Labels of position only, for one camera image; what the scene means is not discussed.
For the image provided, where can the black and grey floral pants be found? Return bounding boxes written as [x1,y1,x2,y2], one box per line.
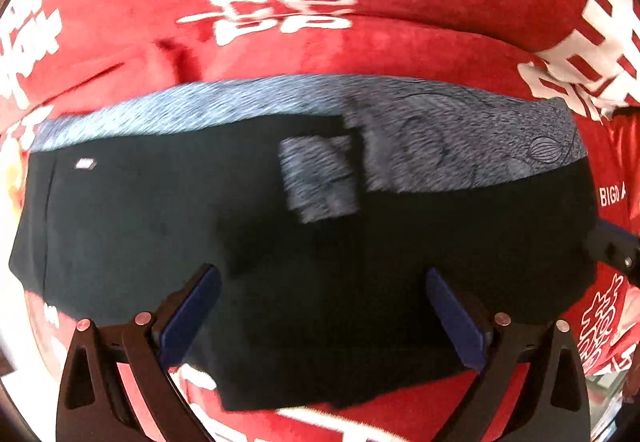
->
[9,74,601,413]

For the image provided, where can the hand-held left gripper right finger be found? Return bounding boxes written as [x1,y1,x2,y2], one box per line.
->
[425,267,592,442]

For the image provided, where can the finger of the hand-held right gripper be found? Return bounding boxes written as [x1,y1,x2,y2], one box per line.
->
[585,219,640,289]

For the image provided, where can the red blanket with white characters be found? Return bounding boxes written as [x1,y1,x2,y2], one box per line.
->
[0,0,640,442]

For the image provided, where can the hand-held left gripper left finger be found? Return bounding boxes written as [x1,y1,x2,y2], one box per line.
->
[55,263,223,442]

